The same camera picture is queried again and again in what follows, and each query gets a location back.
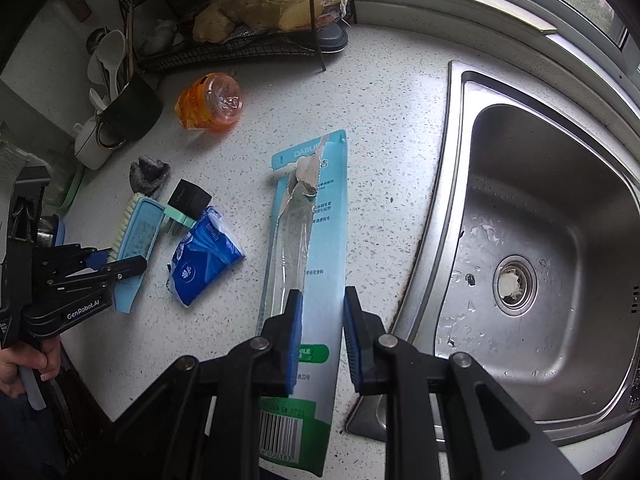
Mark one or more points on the person's left hand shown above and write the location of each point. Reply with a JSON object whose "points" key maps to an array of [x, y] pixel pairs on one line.
{"points": [[15, 365]]}

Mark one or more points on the sink drain strainer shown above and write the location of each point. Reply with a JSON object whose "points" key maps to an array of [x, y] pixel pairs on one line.
{"points": [[515, 285]]}

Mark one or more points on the dark grey round lid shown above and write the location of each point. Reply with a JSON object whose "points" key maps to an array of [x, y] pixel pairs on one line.
{"points": [[332, 37]]}

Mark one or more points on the blue scrub brush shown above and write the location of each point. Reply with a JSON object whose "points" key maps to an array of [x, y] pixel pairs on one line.
{"points": [[137, 230]]}

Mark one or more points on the stainless steel sink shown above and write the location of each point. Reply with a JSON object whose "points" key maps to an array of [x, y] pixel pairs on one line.
{"points": [[550, 200]]}

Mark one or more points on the dark crumpled cloth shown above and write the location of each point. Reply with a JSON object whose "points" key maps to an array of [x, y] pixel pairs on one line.
{"points": [[147, 172]]}

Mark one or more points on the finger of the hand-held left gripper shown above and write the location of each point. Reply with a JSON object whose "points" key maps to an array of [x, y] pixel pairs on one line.
{"points": [[97, 259], [125, 267]]}

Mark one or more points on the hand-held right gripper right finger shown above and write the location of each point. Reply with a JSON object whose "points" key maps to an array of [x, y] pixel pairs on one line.
{"points": [[351, 340]]}

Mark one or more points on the orange plastic container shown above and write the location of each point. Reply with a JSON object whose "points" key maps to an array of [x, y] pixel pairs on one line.
{"points": [[205, 105]]}

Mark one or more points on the light blue toothbrush package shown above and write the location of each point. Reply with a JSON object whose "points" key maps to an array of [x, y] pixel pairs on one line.
{"points": [[325, 240]]}

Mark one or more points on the black green charger plug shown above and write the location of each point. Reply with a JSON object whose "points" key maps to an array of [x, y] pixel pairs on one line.
{"points": [[187, 195]]}

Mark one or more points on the blue tissue packet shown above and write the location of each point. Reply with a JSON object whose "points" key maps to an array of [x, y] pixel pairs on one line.
{"points": [[205, 260]]}

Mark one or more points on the blue plate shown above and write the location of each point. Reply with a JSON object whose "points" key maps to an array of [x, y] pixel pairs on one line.
{"points": [[61, 232]]}

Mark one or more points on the pale green tray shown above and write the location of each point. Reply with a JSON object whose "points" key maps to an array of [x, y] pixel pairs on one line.
{"points": [[75, 192]]}

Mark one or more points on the white rice spoon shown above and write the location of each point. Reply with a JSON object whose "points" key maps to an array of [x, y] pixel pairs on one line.
{"points": [[111, 52]]}

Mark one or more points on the black utensil cup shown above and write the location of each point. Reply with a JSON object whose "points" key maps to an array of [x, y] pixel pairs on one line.
{"points": [[132, 110]]}

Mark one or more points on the white mug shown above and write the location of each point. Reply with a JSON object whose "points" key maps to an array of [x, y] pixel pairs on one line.
{"points": [[90, 147]]}

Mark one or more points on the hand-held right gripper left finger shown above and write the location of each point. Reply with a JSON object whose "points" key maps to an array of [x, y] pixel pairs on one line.
{"points": [[294, 340]]}

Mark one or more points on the steel kettle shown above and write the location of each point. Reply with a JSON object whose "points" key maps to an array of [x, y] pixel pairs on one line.
{"points": [[47, 230]]}

